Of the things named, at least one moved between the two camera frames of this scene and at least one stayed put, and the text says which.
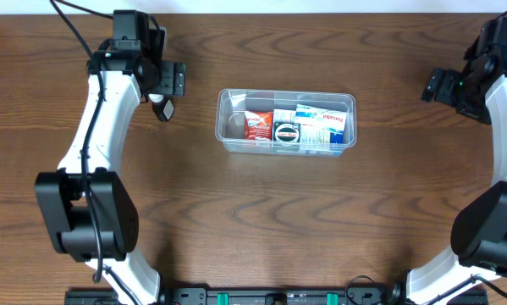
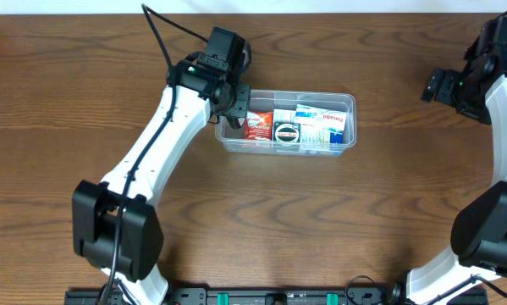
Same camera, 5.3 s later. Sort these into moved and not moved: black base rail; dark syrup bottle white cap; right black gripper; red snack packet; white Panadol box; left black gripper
Moved: dark syrup bottle white cap; left black gripper
Not moved: red snack packet; black base rail; white Panadol box; right black gripper
